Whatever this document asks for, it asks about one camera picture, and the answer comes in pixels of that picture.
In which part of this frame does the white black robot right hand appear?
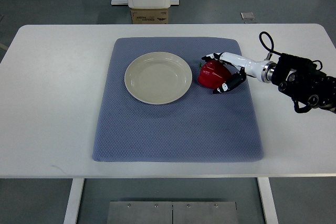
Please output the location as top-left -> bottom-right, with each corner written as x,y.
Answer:
202,52 -> 276,94

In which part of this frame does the red bell pepper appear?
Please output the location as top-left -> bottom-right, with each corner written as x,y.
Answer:
197,60 -> 232,89

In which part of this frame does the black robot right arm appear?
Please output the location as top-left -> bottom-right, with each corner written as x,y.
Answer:
271,53 -> 335,113

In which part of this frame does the small grey floor plate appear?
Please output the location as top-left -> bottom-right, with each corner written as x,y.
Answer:
240,12 -> 255,21

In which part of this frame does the cream ceramic plate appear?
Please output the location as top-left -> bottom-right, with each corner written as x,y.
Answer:
124,52 -> 193,105

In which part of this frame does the blue-grey textured mat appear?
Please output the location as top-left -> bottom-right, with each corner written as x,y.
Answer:
92,37 -> 264,163

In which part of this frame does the right white table leg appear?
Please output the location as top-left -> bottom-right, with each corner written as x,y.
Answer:
257,177 -> 279,224

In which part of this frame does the white table leg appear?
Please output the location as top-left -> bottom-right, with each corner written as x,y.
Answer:
64,178 -> 85,224
257,177 -> 279,224

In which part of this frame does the cardboard box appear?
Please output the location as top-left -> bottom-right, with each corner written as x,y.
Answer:
130,8 -> 169,24

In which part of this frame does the left white table leg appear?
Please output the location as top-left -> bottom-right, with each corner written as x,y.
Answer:
64,178 -> 85,224

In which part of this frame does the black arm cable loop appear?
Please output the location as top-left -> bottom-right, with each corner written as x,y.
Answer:
259,31 -> 283,61

